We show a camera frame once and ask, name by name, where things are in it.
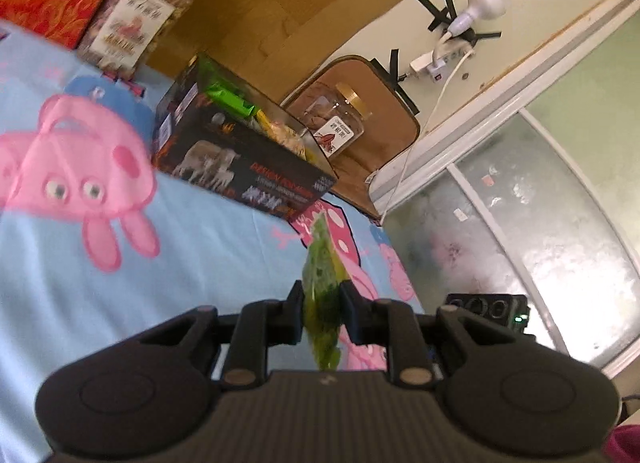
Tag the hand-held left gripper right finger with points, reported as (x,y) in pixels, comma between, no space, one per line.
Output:
(347,305)

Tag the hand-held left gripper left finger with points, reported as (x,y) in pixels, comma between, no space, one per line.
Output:
(297,305)

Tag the dark green pea snack packet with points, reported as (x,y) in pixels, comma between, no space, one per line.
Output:
(322,273)

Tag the black cardboard box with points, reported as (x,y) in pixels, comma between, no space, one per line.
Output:
(240,168)

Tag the bright green snack packet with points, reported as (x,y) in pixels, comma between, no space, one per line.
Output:
(227,98)

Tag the frosted glass sliding door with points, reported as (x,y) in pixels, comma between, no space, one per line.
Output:
(525,223)

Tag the small clear jar gold lid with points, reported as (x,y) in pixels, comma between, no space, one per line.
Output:
(332,115)

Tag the pink cloth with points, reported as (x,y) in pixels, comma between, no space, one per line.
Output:
(625,445)

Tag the blue cartoon printed blanket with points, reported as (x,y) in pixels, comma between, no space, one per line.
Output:
(100,303)

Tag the white power strip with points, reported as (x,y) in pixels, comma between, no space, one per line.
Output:
(442,60)

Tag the black tape strips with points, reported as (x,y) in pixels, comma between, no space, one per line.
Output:
(435,8)

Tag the white lamp bulb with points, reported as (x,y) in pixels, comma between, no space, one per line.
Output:
(485,0)

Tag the large nut jar gold lid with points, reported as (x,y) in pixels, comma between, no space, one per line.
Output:
(135,18)

